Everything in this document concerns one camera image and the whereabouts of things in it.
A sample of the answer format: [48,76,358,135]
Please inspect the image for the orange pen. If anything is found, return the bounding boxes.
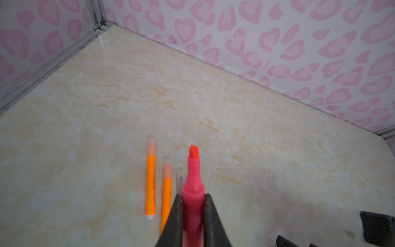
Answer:
[160,156,172,233]
[145,137,156,220]

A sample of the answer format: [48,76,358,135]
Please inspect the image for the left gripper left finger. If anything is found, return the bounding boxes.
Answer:
[155,194,184,247]

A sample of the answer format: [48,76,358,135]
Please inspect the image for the purple pen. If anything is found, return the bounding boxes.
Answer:
[176,167,186,196]

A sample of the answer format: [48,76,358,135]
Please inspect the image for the pink pen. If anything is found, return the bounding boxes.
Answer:
[182,145,205,247]

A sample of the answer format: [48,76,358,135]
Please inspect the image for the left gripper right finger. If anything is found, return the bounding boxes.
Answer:
[203,193,232,247]

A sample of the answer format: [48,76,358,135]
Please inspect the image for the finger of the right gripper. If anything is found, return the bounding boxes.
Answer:
[276,235,298,247]

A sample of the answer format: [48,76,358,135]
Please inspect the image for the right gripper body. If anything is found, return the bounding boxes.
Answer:
[360,211,395,247]

